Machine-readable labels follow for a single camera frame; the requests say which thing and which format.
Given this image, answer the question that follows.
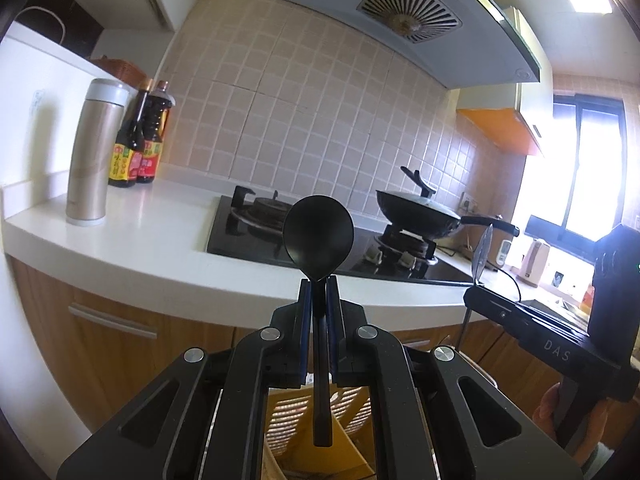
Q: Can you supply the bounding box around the white range hood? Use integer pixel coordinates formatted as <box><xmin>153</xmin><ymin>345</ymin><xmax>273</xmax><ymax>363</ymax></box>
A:
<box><xmin>272</xmin><ymin>0</ymin><xmax>545</xmax><ymax>89</ymax></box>

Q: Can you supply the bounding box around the person's right hand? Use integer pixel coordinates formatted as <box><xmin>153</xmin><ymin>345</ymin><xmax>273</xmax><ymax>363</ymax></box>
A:
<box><xmin>532</xmin><ymin>384</ymin><xmax>609</xmax><ymax>466</ymax></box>

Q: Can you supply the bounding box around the silver cabinet handle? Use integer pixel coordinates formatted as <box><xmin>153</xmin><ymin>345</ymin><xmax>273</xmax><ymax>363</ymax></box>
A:
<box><xmin>68</xmin><ymin>303</ymin><xmax>158</xmax><ymax>340</ymax></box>

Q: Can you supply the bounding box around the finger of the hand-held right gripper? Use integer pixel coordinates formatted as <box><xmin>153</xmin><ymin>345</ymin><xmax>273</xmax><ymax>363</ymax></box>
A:
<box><xmin>462</xmin><ymin>285</ymin><xmax>540</xmax><ymax>345</ymax></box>

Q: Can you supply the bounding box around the slim dark sauce bottle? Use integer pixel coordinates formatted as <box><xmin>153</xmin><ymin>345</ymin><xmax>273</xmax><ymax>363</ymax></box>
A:
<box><xmin>108</xmin><ymin>80</ymin><xmax>151</xmax><ymax>189</ymax></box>

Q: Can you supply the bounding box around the black bag with white cord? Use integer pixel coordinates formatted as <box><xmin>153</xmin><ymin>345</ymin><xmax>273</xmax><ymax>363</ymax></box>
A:
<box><xmin>14</xmin><ymin>0</ymin><xmax>105</xmax><ymax>62</ymax></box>

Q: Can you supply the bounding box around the pink white electric kettle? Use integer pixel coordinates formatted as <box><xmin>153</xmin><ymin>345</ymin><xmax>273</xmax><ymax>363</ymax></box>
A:
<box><xmin>517</xmin><ymin>238</ymin><xmax>552</xmax><ymax>289</ymax></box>

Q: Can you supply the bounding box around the black wok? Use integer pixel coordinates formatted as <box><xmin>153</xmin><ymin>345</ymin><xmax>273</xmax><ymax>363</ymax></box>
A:
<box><xmin>376</xmin><ymin>190</ymin><xmax>521</xmax><ymax>241</ymax></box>

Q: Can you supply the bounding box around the black glass gas stove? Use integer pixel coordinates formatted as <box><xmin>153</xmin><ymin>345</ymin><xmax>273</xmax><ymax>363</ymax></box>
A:
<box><xmin>206</xmin><ymin>186</ymin><xmax>476</xmax><ymax>287</ymax></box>

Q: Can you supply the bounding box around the dark framed window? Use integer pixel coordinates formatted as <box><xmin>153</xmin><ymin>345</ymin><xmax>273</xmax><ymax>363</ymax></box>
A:
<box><xmin>525</xmin><ymin>91</ymin><xmax>630</xmax><ymax>261</ymax></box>

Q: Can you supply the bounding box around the wide dark sauce bottle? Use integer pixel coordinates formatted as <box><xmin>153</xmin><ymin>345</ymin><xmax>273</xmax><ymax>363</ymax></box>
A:
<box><xmin>136</xmin><ymin>80</ymin><xmax>174</xmax><ymax>185</ymax></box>

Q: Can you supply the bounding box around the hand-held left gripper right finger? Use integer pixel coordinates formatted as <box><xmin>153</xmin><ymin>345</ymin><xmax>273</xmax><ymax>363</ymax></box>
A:
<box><xmin>326</xmin><ymin>279</ymin><xmax>586</xmax><ymax>480</ymax></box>

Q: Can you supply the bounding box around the orange bottomed upper cabinet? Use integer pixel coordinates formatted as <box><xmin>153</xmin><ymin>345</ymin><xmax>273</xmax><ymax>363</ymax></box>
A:
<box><xmin>456</xmin><ymin>5</ymin><xmax>547</xmax><ymax>157</ymax></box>

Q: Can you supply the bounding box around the brown wicker basket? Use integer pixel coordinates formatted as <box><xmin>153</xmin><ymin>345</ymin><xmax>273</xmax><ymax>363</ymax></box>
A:
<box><xmin>91</xmin><ymin>57</ymin><xmax>144</xmax><ymax>84</ymax></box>

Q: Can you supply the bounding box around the wok lid with black handle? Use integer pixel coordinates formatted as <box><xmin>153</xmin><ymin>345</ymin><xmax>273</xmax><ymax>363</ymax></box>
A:
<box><xmin>377</xmin><ymin>166</ymin><xmax>461</xmax><ymax>221</ymax></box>

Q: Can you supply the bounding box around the black power cable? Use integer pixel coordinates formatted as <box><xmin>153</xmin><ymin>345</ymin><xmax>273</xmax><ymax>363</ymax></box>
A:
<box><xmin>492</xmin><ymin>264</ymin><xmax>522</xmax><ymax>304</ymax></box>

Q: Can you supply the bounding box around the yellow plastic utensil basket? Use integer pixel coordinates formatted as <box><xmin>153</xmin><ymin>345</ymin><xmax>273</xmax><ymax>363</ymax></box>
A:
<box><xmin>262</xmin><ymin>371</ymin><xmax>378</xmax><ymax>480</ymax></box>

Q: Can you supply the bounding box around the champagne steel thermos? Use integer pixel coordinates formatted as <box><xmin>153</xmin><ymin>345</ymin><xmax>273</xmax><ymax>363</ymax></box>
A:
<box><xmin>66</xmin><ymin>78</ymin><xmax>132</xmax><ymax>227</ymax></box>

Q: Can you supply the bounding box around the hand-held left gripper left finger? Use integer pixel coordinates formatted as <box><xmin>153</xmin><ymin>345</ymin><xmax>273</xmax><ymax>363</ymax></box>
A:
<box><xmin>56</xmin><ymin>277</ymin><xmax>321</xmax><ymax>480</ymax></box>

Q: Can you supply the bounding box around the black plastic spoon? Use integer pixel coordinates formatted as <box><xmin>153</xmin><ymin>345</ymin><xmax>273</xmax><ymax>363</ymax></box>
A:
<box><xmin>282</xmin><ymin>194</ymin><xmax>355</xmax><ymax>448</ymax></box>

